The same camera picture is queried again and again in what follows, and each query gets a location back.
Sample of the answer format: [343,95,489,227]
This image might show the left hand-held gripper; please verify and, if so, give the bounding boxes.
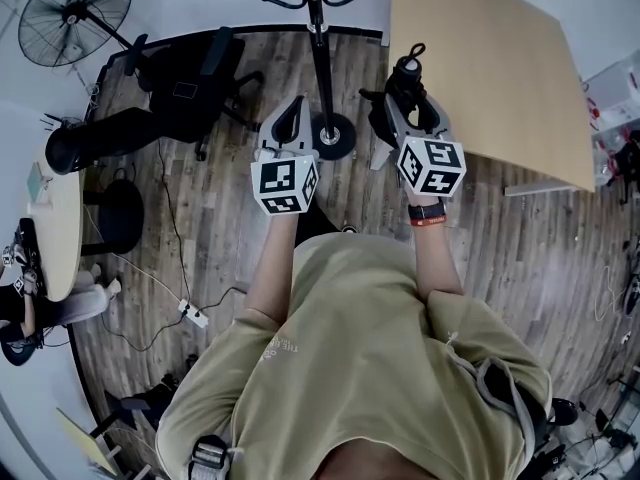
[250,95,320,216]

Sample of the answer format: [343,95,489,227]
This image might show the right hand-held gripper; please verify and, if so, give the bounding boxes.
[383,95,467,198]

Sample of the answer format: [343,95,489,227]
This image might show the black object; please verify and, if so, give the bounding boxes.
[359,42,436,147]

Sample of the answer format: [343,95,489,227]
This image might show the black tripod stand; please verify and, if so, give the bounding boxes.
[260,0,370,161]

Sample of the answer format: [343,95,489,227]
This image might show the person's right forearm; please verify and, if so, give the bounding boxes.
[403,187,467,300]

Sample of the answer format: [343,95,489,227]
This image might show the person's left forearm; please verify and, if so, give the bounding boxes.
[244,212,302,327]

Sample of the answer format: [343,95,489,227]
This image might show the light wooden rectangular table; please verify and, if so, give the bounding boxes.
[379,0,596,197]

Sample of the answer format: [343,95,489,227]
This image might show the black wristwatch with red trim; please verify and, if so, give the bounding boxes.
[407,201,448,228]

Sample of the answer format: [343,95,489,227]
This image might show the black trousers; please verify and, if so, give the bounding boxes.
[293,207,347,247]

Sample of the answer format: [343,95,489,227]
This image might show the black office chair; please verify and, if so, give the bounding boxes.
[107,26,265,162]

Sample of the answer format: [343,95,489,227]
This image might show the black chair with headrest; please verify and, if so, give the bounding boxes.
[44,107,162,258]

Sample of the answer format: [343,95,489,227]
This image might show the white power strip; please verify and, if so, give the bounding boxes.
[177,298,212,329]

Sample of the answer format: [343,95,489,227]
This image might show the black standing fan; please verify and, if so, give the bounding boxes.
[17,0,147,69]

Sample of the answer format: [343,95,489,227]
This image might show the olive t-shirt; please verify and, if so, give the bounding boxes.
[155,232,552,480]

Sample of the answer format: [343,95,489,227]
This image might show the round beige table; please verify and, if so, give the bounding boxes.
[27,145,84,302]

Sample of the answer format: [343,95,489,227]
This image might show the green notebook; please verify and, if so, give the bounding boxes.
[27,161,50,205]

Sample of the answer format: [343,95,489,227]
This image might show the yellow board on stand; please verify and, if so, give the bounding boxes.
[54,406,122,475]

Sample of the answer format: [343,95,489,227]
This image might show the grey chest strap buckle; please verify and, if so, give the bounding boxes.
[187,434,234,480]

